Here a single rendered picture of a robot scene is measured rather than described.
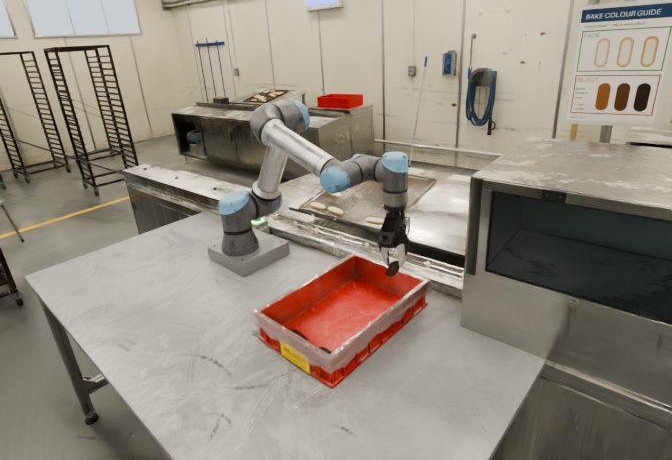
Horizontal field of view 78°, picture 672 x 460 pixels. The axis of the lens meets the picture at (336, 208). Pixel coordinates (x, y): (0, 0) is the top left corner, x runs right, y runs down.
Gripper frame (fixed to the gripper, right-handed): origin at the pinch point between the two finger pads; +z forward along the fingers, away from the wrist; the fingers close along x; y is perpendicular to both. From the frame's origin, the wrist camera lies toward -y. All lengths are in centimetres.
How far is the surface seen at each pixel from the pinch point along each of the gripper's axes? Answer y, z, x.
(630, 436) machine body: -15, 30, -66
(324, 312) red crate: -10.6, 16.1, 20.5
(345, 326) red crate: -15.0, 16.1, 11.2
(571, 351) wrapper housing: -11, 11, -51
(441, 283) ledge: 13.4, 12.6, -13.2
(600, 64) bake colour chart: 86, -53, -59
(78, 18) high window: 419, -126, 668
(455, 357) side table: -16.9, 16.4, -22.6
